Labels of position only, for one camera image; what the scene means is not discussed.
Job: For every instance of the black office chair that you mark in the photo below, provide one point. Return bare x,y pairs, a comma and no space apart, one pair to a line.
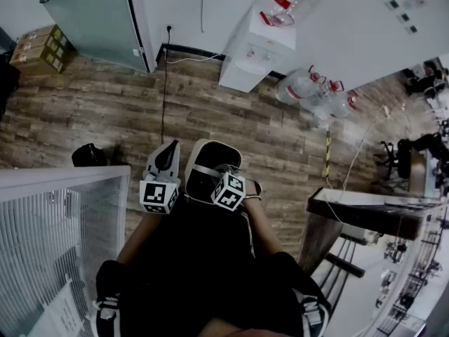
400,160

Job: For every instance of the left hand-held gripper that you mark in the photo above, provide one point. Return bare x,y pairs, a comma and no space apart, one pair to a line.
158,195

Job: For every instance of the wall switch panel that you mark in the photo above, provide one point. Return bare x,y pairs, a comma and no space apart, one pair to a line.
413,29
405,17
393,4

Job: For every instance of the white water dispenser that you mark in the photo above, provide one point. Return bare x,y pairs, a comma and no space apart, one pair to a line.
256,47

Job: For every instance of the clear water jug red cap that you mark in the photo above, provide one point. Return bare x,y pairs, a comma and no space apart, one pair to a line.
333,112
321,95

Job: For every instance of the yellow black striped strip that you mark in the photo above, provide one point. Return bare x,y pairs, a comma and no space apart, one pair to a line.
328,153

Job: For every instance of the white paper sheet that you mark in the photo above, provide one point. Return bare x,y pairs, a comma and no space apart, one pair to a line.
63,311

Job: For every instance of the person's left forearm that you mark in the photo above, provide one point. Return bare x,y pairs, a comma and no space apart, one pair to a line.
138,237

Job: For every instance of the person's right forearm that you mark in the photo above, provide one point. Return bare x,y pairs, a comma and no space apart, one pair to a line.
264,230

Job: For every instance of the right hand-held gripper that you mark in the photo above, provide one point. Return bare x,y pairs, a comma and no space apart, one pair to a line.
229,191

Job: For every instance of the frosted glass door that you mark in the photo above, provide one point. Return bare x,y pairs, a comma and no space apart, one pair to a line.
94,16

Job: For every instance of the dark wooden table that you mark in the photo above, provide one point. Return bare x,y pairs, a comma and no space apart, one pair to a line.
365,211

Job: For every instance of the spare water bottles on floor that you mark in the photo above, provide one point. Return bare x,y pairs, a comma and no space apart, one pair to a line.
296,86

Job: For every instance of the person's black clothing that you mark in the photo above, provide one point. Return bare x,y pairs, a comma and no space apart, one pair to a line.
196,265

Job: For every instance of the black bag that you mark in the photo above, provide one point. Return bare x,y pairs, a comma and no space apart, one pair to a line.
89,156

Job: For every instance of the brown cardboard box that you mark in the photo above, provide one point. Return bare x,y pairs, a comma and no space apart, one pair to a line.
35,46
31,60
38,33

